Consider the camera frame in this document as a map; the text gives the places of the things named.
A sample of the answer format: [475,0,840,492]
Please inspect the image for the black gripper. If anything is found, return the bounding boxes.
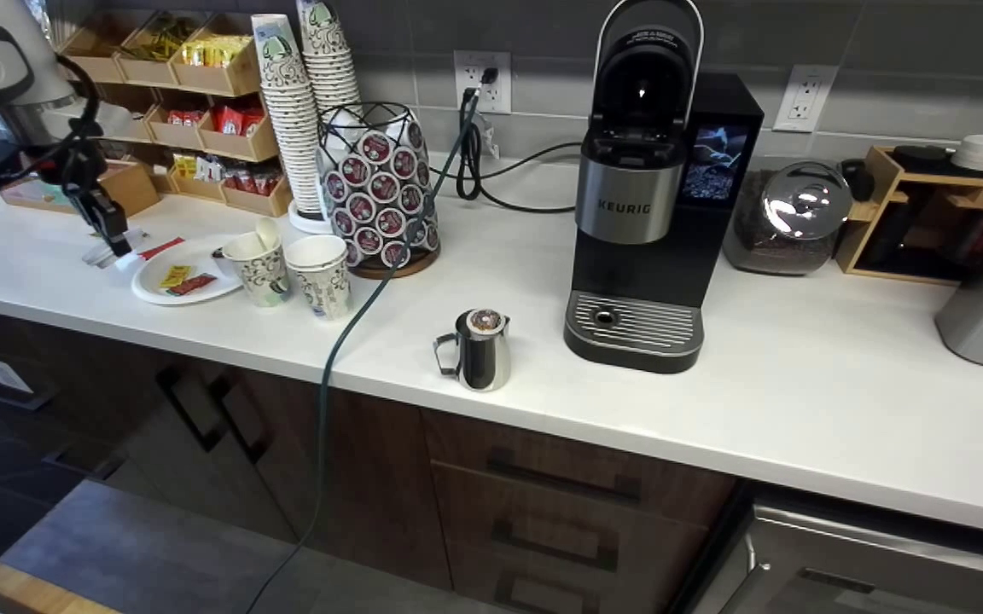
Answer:
[60,118,130,257]

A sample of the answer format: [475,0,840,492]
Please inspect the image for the white cup lid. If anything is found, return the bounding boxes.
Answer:
[285,235,349,273]

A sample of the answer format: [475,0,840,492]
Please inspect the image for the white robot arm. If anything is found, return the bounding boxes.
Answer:
[0,0,130,257]

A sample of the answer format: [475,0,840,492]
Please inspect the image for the yellow packet on plate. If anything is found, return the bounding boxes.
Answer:
[161,266,196,291]

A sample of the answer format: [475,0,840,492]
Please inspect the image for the white paper plate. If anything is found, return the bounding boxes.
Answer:
[130,248,243,308]

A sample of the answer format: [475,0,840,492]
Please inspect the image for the red packet on plate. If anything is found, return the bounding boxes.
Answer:
[167,273,217,296]

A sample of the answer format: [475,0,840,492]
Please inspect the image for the open patterned paper cup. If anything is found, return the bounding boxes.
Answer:
[219,221,293,308]

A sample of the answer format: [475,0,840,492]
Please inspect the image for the cardboard box of packets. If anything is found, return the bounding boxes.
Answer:
[0,160,161,215]

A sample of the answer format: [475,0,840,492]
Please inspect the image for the red stir stick packet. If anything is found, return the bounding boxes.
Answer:
[138,235,185,258]

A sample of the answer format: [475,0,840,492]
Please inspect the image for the wooden condiment organizer shelf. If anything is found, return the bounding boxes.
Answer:
[60,10,293,215]

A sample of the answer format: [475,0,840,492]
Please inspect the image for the front stack of paper cups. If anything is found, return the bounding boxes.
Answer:
[248,12,329,233]

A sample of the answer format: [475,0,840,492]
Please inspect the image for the stack of paper cups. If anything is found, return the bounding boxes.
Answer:
[248,12,329,233]
[296,0,361,115]

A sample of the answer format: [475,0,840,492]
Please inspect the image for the rear stack of paper cups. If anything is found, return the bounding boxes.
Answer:
[296,0,361,115]

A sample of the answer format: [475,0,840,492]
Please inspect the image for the small steel milk pitcher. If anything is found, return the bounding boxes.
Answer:
[433,308,508,392]

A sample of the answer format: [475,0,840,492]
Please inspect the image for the black Keurig coffee machine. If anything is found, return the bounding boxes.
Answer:
[562,0,765,371]

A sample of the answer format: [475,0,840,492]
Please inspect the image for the shiny dark round container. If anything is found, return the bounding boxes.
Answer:
[724,160,855,277]

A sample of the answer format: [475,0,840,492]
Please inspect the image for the stainless dishwasher front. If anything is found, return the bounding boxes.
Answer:
[685,500,983,614]

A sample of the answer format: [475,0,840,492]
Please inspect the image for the wooden tray organizer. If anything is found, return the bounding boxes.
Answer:
[836,148,983,279]

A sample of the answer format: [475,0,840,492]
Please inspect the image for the wire coffee pod carousel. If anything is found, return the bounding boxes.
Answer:
[318,101,441,279]

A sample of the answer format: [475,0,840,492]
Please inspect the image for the black coiled power cord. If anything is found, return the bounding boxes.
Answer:
[450,66,586,218]

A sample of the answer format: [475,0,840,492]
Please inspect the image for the green power cable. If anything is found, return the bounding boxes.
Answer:
[243,86,482,614]

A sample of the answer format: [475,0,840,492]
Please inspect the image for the left white wall outlet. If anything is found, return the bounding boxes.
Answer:
[453,51,511,115]

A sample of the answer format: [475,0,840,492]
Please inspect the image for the white wall outlet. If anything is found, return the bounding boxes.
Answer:
[774,66,840,133]
[453,51,511,115]

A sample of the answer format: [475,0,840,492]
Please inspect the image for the right white wall outlet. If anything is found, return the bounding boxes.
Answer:
[774,66,840,133]

